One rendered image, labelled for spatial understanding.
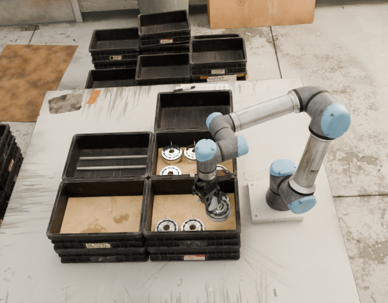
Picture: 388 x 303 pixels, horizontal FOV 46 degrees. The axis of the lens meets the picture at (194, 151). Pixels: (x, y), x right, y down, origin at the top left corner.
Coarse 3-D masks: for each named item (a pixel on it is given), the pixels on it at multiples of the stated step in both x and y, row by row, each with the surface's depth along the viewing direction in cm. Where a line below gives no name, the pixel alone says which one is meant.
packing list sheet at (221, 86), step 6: (192, 84) 287; (198, 84) 287; (204, 84) 286; (210, 84) 286; (216, 84) 286; (222, 84) 285; (228, 84) 284; (186, 90) 283; (192, 90) 283; (198, 90) 283
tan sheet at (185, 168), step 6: (162, 162) 226; (180, 162) 225; (186, 162) 225; (222, 162) 224; (228, 162) 223; (162, 168) 223; (180, 168) 223; (186, 168) 222; (192, 168) 222; (228, 168) 221; (156, 174) 221
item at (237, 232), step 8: (232, 176) 204; (144, 216) 192; (144, 224) 189; (240, 224) 187; (144, 232) 187; (152, 232) 187; (160, 232) 187; (168, 232) 187; (176, 232) 186; (184, 232) 186; (192, 232) 185; (200, 232) 185; (208, 232) 185; (216, 232) 185; (224, 232) 184; (232, 232) 184; (240, 232) 186
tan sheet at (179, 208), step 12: (156, 204) 209; (168, 204) 208; (180, 204) 208; (192, 204) 207; (204, 204) 207; (156, 216) 204; (168, 216) 204; (180, 216) 203; (204, 216) 202; (180, 228) 199; (216, 228) 198; (228, 228) 197
